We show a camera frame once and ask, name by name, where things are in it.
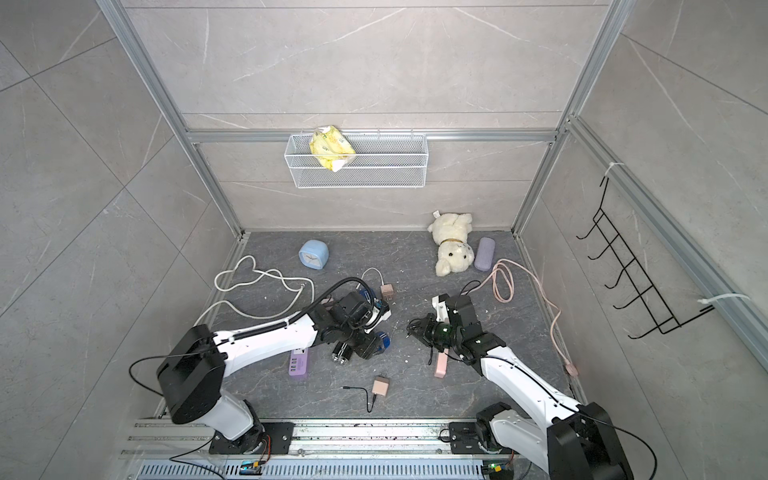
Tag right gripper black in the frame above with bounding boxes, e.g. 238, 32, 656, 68
407, 313, 462, 351

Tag black shaver power plug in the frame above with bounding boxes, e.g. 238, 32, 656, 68
332, 342, 353, 365

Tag pink charger plug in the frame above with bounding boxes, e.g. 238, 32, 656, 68
372, 376, 390, 396
380, 284, 395, 301

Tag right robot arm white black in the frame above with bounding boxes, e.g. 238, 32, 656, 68
407, 294, 634, 479

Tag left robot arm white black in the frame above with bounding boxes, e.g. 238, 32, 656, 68
156, 278, 391, 454

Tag pink power strip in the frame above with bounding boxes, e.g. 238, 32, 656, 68
434, 351, 449, 379

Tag purple power strip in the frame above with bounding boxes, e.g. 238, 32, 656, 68
288, 349, 309, 380

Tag light blue alarm clock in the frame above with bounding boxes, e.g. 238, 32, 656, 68
298, 239, 330, 270

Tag lavender oval case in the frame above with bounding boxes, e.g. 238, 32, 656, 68
474, 237, 496, 272

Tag cream teddy bear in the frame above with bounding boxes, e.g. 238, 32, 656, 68
427, 211, 475, 277

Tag yellow wet wipes pack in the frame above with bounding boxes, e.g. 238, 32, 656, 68
310, 125, 357, 173

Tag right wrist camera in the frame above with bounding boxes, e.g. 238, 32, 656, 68
432, 294, 450, 324

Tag white power cable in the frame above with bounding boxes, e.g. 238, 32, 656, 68
191, 255, 316, 328

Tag pink power cable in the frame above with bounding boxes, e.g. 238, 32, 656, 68
467, 259, 580, 379

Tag white wire mesh basket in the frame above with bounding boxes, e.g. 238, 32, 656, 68
284, 133, 429, 189

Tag black wall hook rack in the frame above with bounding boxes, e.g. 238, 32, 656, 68
576, 177, 715, 340

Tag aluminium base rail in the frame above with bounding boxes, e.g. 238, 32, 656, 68
110, 410, 555, 479

